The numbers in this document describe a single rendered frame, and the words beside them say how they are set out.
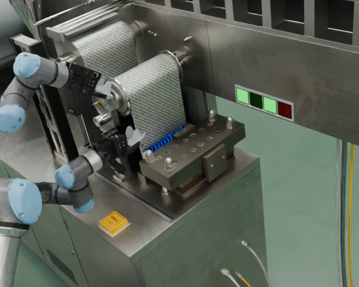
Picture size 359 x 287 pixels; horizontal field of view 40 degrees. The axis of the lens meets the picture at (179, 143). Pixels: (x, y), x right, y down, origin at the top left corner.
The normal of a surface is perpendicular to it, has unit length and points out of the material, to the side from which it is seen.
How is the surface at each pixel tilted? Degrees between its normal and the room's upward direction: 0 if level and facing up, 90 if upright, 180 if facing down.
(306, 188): 0
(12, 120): 90
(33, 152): 0
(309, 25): 90
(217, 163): 90
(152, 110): 90
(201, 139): 0
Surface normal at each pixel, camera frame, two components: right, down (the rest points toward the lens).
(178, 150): -0.15, -0.82
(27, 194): 0.96, -0.10
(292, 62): -0.72, 0.47
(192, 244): 0.69, 0.32
